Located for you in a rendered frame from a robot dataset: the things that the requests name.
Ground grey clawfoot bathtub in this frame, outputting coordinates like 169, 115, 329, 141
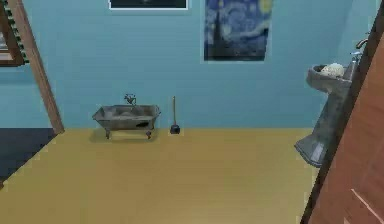
92, 93, 162, 140

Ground blue starry night painting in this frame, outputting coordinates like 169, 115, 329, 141
203, 0, 274, 62

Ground brown framed picture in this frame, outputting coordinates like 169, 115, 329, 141
0, 0, 30, 67

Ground brown wooden room door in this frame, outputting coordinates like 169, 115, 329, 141
299, 0, 384, 224

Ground white sponge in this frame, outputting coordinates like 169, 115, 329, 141
320, 62, 346, 79

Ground grey pedestal sink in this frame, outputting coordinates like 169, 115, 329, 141
294, 63, 359, 168

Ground dark white-framed picture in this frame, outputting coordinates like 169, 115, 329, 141
108, 0, 189, 11

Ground silver sink faucet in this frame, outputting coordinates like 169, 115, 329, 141
349, 37, 369, 64

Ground black plunger with wooden handle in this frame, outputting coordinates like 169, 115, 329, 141
169, 95, 181, 135

